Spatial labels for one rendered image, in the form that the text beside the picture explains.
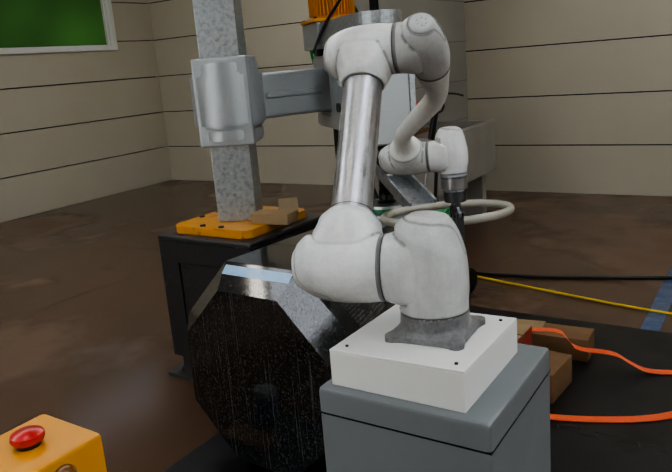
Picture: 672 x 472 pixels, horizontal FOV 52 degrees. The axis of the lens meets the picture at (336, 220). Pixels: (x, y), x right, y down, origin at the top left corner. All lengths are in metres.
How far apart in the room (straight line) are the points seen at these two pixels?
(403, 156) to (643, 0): 5.14
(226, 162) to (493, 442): 2.25
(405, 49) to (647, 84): 5.49
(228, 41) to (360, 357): 2.10
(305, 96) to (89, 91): 6.26
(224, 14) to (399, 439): 2.29
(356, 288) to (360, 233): 0.12
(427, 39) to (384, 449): 0.98
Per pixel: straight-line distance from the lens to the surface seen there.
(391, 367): 1.47
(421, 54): 1.81
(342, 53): 1.83
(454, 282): 1.49
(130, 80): 9.99
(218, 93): 3.24
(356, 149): 1.67
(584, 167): 7.38
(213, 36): 3.32
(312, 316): 2.29
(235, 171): 3.35
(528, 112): 7.45
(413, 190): 2.95
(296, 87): 3.50
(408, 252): 1.47
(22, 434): 0.93
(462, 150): 2.28
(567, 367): 3.26
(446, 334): 1.52
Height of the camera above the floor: 1.50
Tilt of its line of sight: 13 degrees down
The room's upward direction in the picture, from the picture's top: 5 degrees counter-clockwise
